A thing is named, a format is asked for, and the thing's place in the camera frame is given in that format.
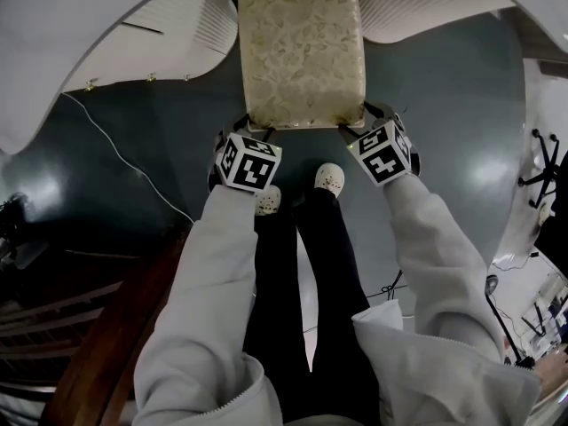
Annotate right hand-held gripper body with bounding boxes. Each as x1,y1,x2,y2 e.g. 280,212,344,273
346,119,422,188

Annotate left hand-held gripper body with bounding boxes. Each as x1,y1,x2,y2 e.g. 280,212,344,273
207,130,284,193

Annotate cream upholstered stool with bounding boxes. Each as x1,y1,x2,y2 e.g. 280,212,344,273
236,0,368,133

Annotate white curved desk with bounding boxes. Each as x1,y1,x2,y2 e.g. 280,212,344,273
56,0,568,95

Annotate person's right forearm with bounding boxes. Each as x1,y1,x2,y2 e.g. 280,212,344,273
382,173,494,342

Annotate person's left forearm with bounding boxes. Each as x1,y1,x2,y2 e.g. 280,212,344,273
168,183,268,327

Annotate white perforated shoe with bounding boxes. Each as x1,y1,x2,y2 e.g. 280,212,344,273
313,162,347,200
254,184,283,217

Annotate person's black trousers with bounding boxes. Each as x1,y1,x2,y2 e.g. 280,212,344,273
241,187,383,426

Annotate black office chair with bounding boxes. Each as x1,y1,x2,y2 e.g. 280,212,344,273
517,127,568,256

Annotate white zip jacket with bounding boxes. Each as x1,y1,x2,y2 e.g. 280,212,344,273
132,173,543,426

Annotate black floor stand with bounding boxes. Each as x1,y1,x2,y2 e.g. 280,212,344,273
484,274,537,368

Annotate white floor cable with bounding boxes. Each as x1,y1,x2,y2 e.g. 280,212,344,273
60,91,195,225

